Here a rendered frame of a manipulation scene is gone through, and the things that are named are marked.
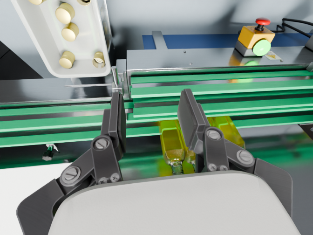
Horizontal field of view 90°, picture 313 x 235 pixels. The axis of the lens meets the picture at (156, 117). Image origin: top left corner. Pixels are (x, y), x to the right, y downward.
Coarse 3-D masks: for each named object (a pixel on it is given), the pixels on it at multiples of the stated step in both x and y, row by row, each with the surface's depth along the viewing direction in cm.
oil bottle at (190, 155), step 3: (177, 120) 49; (180, 129) 47; (183, 138) 44; (183, 141) 44; (186, 147) 42; (186, 150) 42; (192, 150) 41; (186, 153) 42; (189, 153) 41; (192, 153) 41; (195, 153) 41; (186, 156) 43; (189, 156) 41; (192, 156) 41; (195, 156) 41; (186, 159) 43; (189, 159) 42; (192, 159) 42; (195, 159) 41; (189, 162) 43
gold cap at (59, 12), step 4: (64, 4) 39; (68, 4) 39; (60, 8) 37; (64, 8) 37; (68, 8) 38; (72, 8) 40; (56, 12) 37; (60, 12) 37; (64, 12) 37; (68, 12) 38; (72, 12) 39; (56, 16) 38; (60, 16) 38; (64, 16) 38; (68, 16) 38; (72, 16) 39; (60, 20) 38; (64, 20) 38; (68, 20) 38
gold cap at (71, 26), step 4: (68, 24) 42; (72, 24) 42; (64, 28) 40; (68, 28) 40; (72, 28) 41; (76, 28) 43; (64, 32) 40; (68, 32) 40; (72, 32) 40; (76, 32) 42; (64, 36) 41; (68, 36) 41; (72, 36) 41; (76, 36) 43; (68, 40) 42; (72, 40) 42
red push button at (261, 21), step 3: (258, 18) 46; (261, 18) 46; (264, 18) 46; (255, 21) 47; (258, 21) 46; (261, 21) 45; (264, 21) 45; (267, 21) 45; (270, 21) 46; (261, 24) 46; (264, 24) 45; (267, 24) 45; (258, 27) 47; (261, 27) 47
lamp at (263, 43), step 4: (260, 40) 46; (264, 40) 46; (256, 44) 47; (260, 44) 46; (264, 44) 46; (268, 44) 46; (252, 48) 48; (256, 48) 47; (260, 48) 46; (264, 48) 46; (268, 48) 46; (256, 52) 47; (260, 52) 47; (264, 52) 47
